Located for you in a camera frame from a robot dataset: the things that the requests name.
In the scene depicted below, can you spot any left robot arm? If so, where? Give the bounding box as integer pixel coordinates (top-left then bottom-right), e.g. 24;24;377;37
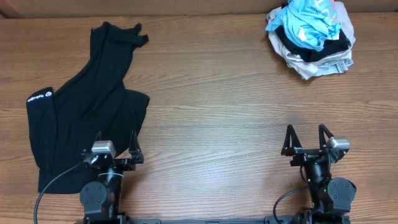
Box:
80;131;144;224

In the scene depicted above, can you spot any grey patterned garment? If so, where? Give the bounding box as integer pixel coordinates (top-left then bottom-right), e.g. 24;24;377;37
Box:
315;58;354;77

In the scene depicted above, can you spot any black t-shirt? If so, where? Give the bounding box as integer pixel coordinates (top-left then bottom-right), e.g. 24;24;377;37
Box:
26;22;150;194

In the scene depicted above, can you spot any black garment in pile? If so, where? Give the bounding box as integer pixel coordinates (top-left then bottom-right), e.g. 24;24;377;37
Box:
275;24;350;63

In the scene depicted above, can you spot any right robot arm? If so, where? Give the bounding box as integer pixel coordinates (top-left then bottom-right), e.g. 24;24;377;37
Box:
273;124;357;224

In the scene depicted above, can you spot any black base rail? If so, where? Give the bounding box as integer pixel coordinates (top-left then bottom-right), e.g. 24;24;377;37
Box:
76;216;351;224

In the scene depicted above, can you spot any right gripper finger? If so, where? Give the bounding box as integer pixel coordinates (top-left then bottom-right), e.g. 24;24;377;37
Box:
281;124;302;155
318;124;334;149

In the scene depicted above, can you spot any light blue garment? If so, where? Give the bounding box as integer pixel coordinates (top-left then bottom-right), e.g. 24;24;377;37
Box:
266;0;341;52

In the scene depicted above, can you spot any beige garment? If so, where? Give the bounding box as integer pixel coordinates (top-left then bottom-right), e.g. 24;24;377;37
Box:
265;1;356;80

